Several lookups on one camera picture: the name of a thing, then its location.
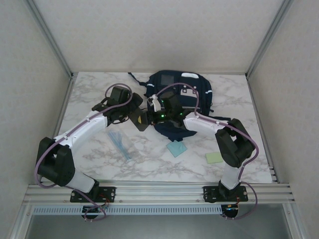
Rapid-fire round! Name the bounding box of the navy blue backpack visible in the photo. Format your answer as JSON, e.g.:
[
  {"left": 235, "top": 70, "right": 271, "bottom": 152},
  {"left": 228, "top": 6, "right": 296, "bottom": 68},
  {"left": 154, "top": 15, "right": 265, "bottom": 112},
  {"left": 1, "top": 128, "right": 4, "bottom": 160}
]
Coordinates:
[{"left": 128, "top": 70, "right": 231, "bottom": 143}]

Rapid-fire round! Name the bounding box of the clear pack of blue pens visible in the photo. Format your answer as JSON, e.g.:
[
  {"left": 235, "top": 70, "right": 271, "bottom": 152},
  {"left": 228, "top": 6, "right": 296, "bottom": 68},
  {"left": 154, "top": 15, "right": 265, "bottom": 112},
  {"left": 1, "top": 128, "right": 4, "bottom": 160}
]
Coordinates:
[{"left": 107, "top": 130, "right": 133, "bottom": 164}]

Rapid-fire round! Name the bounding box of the blue sticky note pad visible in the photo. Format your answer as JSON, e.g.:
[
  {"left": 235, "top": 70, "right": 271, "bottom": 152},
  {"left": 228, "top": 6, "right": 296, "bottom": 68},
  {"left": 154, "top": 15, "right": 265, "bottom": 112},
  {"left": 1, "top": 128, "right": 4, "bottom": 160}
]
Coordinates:
[{"left": 166, "top": 140, "right": 187, "bottom": 157}]

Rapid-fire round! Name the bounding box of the green sticky note pad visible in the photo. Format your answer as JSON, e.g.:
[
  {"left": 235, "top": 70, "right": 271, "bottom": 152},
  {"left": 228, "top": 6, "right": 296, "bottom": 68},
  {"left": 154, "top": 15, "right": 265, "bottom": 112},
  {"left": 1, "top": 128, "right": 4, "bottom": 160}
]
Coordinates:
[{"left": 205, "top": 152, "right": 223, "bottom": 164}]

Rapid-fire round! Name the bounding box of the aluminium side rail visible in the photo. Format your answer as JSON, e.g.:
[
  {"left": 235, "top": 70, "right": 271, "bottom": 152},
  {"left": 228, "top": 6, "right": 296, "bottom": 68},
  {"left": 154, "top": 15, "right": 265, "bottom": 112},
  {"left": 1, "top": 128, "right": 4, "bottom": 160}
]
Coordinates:
[
  {"left": 37, "top": 76, "right": 75, "bottom": 185},
  {"left": 246, "top": 76, "right": 279, "bottom": 184}
]

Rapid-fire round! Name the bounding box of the aluminium front rail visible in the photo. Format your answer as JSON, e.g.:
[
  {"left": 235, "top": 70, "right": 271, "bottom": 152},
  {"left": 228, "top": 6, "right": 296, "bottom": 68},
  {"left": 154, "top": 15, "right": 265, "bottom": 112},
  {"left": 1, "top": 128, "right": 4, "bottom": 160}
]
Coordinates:
[{"left": 23, "top": 183, "right": 296, "bottom": 206}]

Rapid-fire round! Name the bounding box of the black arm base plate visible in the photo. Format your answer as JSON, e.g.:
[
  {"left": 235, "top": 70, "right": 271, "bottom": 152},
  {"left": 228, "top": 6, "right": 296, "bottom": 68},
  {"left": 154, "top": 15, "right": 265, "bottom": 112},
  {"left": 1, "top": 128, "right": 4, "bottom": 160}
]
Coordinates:
[
  {"left": 203, "top": 185, "right": 249, "bottom": 204},
  {"left": 69, "top": 186, "right": 117, "bottom": 204}
]

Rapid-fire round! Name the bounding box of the white slotted cable duct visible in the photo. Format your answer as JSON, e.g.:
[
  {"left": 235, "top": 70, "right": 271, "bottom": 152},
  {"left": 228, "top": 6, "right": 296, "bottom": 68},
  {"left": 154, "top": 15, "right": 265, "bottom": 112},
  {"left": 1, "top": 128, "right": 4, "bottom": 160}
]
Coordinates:
[{"left": 32, "top": 205, "right": 222, "bottom": 215}]

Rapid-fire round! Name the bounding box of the aluminium corner post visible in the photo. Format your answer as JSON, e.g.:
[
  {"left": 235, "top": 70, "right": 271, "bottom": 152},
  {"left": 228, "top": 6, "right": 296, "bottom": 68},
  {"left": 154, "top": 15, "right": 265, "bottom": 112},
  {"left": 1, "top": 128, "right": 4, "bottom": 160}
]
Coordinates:
[
  {"left": 24, "top": 0, "right": 74, "bottom": 80},
  {"left": 245, "top": 0, "right": 295, "bottom": 79}
]

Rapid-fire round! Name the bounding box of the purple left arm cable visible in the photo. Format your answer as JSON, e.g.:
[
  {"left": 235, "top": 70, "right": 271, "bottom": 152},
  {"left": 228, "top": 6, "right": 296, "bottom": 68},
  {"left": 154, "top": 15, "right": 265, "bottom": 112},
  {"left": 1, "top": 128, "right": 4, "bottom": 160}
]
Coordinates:
[{"left": 34, "top": 83, "right": 133, "bottom": 222}]

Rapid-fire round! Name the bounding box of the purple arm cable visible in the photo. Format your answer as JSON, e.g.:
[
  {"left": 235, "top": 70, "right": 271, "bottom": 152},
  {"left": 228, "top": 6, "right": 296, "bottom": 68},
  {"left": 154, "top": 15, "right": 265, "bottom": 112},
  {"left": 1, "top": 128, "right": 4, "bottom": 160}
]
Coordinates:
[
  {"left": 156, "top": 82, "right": 260, "bottom": 221},
  {"left": 34, "top": 83, "right": 133, "bottom": 222}
]

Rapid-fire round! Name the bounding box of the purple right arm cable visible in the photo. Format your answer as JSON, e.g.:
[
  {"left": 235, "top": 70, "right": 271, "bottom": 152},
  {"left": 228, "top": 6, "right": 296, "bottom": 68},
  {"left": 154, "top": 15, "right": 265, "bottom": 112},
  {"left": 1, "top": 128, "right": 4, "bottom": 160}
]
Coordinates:
[{"left": 156, "top": 82, "right": 260, "bottom": 221}]

